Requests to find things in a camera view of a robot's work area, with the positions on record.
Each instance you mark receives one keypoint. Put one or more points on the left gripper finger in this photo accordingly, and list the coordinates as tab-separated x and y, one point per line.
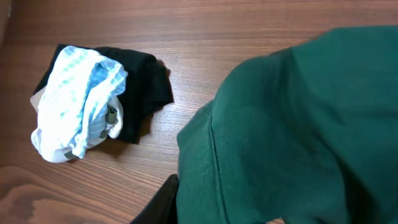
162	207

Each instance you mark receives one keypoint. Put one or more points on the green shirt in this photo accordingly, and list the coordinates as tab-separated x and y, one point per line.
307	134

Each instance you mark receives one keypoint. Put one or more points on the black folded garment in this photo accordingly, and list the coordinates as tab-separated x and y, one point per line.
147	87

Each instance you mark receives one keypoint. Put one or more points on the white blue checked cloth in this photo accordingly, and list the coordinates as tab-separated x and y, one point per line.
79	106

